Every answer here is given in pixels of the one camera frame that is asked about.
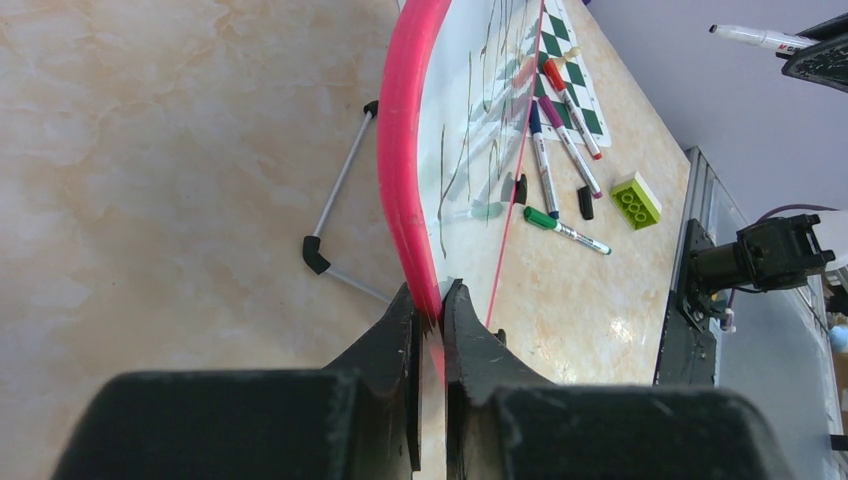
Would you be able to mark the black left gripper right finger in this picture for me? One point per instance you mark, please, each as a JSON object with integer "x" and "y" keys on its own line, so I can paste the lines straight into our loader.
{"x": 506, "y": 421}

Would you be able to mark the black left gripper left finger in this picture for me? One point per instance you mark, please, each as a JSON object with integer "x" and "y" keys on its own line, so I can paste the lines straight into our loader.
{"x": 355, "y": 418}

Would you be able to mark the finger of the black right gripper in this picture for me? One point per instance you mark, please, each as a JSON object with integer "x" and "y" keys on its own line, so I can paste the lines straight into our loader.
{"x": 824, "y": 63}

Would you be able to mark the black marker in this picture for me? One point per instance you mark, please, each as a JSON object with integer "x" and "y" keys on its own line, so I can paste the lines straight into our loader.
{"x": 774, "y": 41}

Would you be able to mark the black marker cap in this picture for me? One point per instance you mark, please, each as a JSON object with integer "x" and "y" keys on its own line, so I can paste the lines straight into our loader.
{"x": 585, "y": 203}

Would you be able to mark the pink framed whiteboard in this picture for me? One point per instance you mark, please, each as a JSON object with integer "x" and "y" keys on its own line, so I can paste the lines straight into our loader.
{"x": 448, "y": 214}

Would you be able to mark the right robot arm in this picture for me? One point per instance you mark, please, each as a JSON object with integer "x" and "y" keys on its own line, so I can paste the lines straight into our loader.
{"x": 779, "y": 253}

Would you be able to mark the green capped marker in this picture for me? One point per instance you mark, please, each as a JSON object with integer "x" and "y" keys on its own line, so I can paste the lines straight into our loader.
{"x": 543, "y": 221}

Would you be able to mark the green white lego block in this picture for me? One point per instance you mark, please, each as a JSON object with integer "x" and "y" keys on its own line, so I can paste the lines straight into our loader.
{"x": 636, "y": 202}

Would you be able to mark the cream chess pawn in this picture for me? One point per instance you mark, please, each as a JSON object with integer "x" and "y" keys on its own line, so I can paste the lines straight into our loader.
{"x": 569, "y": 56}

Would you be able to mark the green white chessboard mat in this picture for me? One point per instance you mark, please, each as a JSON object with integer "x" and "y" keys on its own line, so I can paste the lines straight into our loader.
{"x": 570, "y": 79}

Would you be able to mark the red capped marker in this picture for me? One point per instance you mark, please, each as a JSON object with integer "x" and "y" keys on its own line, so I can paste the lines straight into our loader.
{"x": 552, "y": 72}

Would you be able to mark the purple capped marker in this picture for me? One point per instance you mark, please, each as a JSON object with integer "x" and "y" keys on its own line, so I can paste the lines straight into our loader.
{"x": 553, "y": 116}

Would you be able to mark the blue capped marker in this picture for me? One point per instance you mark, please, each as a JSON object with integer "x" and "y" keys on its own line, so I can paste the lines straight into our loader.
{"x": 542, "y": 161}

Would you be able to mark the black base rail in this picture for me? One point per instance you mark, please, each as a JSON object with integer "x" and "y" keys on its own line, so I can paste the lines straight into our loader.
{"x": 687, "y": 349}

